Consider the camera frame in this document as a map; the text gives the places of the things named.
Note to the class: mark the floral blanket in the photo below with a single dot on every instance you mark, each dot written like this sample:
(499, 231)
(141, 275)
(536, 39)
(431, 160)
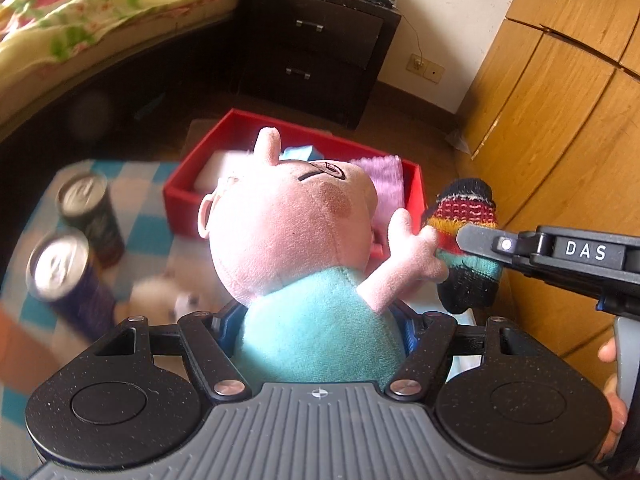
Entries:
(100, 5)

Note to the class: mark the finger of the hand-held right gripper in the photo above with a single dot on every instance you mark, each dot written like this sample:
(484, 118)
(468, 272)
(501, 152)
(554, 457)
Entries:
(555, 276)
(480, 239)

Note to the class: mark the purple drink can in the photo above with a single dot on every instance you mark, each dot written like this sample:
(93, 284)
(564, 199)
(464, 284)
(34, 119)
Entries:
(70, 285)

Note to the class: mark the white paper scrap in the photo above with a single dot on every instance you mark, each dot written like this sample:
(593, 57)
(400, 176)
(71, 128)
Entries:
(460, 141)

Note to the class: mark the pink pig plush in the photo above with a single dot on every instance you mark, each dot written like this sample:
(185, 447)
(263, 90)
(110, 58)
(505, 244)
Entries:
(300, 260)

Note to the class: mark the wall outlet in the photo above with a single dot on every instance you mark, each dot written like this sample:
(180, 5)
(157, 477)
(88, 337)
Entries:
(425, 67)

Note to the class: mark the dark wooden nightstand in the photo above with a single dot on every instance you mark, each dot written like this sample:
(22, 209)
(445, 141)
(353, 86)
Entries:
(310, 60)

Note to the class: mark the white sponge block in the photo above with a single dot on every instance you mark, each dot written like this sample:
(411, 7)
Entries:
(220, 170)

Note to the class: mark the wooden wardrobe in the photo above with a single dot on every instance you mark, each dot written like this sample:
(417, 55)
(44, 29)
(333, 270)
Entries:
(550, 110)

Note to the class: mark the blue face mask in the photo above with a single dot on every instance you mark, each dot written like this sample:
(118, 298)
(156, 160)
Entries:
(300, 153)

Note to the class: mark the beige teddy bear plush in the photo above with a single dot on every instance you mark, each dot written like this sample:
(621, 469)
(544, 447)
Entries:
(150, 300)

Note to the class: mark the person's right hand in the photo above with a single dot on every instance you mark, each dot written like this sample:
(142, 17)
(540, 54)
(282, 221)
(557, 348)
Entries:
(615, 425)

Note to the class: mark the red box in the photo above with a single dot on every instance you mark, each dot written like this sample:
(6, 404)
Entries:
(175, 205)

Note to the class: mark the striped knit sock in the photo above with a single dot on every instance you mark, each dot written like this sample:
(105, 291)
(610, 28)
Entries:
(465, 205)

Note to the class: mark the purple fuzzy cloth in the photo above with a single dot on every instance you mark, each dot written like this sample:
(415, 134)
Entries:
(385, 180)

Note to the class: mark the dark green drink can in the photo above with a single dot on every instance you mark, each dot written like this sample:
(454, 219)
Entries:
(95, 220)

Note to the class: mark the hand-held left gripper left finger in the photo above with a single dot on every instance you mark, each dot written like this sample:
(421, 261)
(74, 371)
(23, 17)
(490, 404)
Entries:
(227, 321)

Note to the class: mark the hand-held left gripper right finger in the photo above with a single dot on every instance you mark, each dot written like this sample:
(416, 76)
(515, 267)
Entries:
(407, 332)

